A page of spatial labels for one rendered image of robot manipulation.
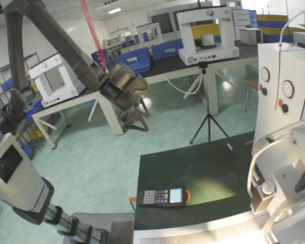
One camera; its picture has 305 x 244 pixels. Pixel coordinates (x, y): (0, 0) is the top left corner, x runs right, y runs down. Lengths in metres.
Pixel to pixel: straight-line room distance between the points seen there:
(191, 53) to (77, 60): 1.67
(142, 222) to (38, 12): 0.80
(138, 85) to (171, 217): 0.46
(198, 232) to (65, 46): 0.66
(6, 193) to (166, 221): 0.60
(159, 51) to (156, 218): 2.53
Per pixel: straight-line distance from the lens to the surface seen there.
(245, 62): 2.24
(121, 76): 0.50
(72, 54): 0.53
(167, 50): 2.81
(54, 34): 0.56
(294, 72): 0.43
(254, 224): 0.50
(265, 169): 0.68
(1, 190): 0.70
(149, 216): 0.64
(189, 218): 0.61
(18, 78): 0.70
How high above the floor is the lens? 1.31
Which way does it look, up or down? 32 degrees down
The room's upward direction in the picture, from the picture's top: 18 degrees counter-clockwise
